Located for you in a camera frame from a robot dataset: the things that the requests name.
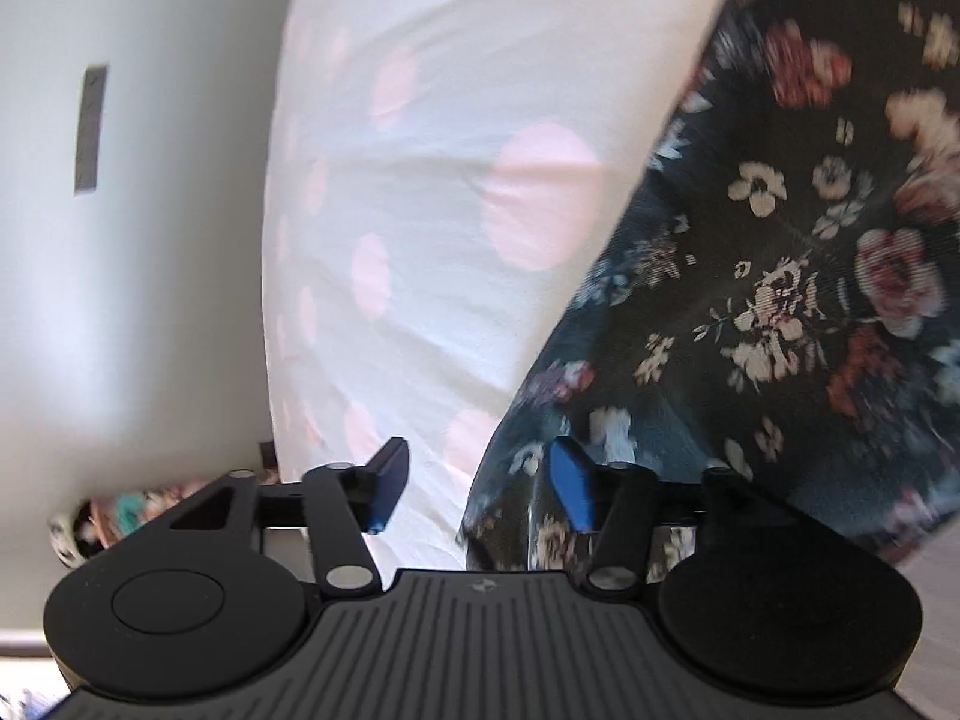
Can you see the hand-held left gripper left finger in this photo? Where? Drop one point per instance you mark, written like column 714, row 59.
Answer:
column 388, row 484

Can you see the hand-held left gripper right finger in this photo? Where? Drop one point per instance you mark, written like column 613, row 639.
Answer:
column 571, row 484

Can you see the dark floral pants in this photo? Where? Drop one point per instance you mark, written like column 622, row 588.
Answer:
column 787, row 277

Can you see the clear tube of plush toys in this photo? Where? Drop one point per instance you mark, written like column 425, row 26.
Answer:
column 135, row 510

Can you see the panda plush toy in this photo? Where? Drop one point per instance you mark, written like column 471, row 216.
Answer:
column 67, row 540

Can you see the grey wall switch panel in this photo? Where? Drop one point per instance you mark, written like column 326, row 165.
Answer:
column 90, row 127

